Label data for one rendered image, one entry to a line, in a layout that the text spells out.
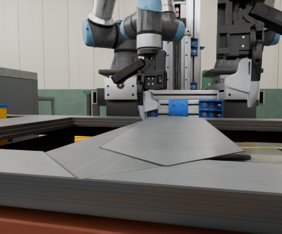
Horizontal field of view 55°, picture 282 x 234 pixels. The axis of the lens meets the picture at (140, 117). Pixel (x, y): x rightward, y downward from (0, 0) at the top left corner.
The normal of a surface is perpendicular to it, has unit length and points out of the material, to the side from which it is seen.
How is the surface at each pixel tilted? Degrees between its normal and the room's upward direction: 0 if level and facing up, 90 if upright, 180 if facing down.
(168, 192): 90
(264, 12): 90
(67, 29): 90
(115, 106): 90
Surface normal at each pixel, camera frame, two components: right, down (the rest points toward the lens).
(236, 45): -0.25, 0.06
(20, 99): 0.97, 0.02
